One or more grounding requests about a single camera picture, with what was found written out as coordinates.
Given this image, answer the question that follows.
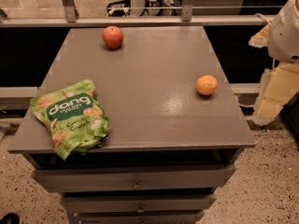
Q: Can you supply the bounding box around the red apple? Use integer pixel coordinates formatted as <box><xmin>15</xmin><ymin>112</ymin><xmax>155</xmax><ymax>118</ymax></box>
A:
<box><xmin>102</xmin><ymin>26</ymin><xmax>123</xmax><ymax>49</ymax></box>

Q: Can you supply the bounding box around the metal window rail frame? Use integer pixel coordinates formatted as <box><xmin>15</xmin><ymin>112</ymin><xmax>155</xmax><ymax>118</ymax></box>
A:
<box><xmin>0</xmin><ymin>0</ymin><xmax>263</xmax><ymax>27</ymax></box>

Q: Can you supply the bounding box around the orange fruit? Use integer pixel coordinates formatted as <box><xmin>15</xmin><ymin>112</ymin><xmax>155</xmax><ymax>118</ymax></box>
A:
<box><xmin>196</xmin><ymin>75</ymin><xmax>218</xmax><ymax>95</ymax></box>

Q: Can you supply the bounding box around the grey drawer cabinet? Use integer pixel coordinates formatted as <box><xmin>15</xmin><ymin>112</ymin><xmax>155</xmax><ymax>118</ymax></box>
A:
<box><xmin>7</xmin><ymin>25</ymin><xmax>257</xmax><ymax>224</ymax></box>

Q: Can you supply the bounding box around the black shoe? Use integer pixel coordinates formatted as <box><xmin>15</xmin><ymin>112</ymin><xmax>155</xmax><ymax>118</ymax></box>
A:
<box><xmin>0</xmin><ymin>213</ymin><xmax>20</xmax><ymax>224</ymax></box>

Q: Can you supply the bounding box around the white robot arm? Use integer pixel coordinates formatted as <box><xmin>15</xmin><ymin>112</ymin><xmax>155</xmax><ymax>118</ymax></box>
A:
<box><xmin>268</xmin><ymin>0</ymin><xmax>299</xmax><ymax>63</ymax></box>

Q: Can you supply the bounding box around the green dang chips bag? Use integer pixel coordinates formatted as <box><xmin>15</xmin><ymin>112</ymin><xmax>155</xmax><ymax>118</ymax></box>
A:
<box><xmin>30</xmin><ymin>79</ymin><xmax>109</xmax><ymax>160</ymax></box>

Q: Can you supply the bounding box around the grey drawer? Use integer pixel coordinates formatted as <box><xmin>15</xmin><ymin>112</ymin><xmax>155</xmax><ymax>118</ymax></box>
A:
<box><xmin>78</xmin><ymin>211</ymin><xmax>204</xmax><ymax>224</ymax></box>
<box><xmin>61</xmin><ymin>194</ymin><xmax>216</xmax><ymax>214</ymax></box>
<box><xmin>32</xmin><ymin>164</ymin><xmax>235</xmax><ymax>193</ymax></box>

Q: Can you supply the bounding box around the top grey drawer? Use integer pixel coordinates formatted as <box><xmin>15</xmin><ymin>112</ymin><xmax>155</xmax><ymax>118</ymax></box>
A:
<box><xmin>32</xmin><ymin>164</ymin><xmax>235</xmax><ymax>193</ymax></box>

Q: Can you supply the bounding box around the bottom grey drawer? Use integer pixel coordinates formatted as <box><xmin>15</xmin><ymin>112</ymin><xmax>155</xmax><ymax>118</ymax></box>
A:
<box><xmin>78</xmin><ymin>211</ymin><xmax>204</xmax><ymax>224</ymax></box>

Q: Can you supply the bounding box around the black office chair base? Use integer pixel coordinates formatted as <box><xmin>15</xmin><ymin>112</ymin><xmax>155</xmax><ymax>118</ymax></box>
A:
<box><xmin>107</xmin><ymin>0</ymin><xmax>147</xmax><ymax>17</ymax></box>

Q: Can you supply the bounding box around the middle grey drawer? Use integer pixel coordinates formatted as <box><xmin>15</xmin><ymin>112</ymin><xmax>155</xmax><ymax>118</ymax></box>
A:
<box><xmin>61</xmin><ymin>194</ymin><xmax>216</xmax><ymax>214</ymax></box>

